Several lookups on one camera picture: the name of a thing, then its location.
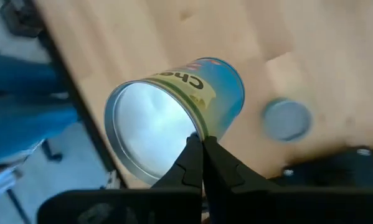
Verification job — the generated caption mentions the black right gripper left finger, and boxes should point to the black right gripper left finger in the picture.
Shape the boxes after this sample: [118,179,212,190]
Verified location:
[151,132,205,189]

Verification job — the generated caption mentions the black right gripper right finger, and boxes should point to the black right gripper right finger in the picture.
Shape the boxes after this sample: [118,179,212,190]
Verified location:
[202,136,280,224]

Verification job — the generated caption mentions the tall blue yellow can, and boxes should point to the tall blue yellow can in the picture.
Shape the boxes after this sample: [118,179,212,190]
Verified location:
[104,57,246,187]

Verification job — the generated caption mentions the small teal sided can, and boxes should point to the small teal sided can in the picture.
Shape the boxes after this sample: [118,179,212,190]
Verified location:
[261,98,313,143]

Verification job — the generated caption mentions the person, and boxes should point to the person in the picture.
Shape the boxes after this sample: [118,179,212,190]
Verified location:
[0,48,80,202]

